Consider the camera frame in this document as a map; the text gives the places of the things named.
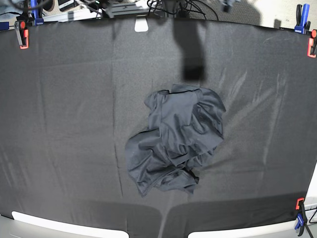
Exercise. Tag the dark navy t-shirt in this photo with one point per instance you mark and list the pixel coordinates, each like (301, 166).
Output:
(184, 129)

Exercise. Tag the black table cloth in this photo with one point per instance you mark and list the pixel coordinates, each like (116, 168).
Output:
(70, 101)

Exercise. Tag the white tab on cloth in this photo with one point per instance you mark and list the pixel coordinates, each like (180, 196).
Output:
(141, 25)

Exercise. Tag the blue clamp top left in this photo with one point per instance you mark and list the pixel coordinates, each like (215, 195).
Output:
(36, 13)

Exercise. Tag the red black clamp left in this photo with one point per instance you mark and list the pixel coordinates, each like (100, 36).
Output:
(22, 34)

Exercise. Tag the red clamp right edge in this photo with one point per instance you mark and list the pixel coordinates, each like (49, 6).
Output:
(312, 45)

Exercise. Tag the blue clamp top right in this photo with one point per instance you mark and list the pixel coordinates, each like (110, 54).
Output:
(302, 26)

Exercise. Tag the red blue clamp bottom right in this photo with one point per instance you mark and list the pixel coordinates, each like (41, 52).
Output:
(302, 221)

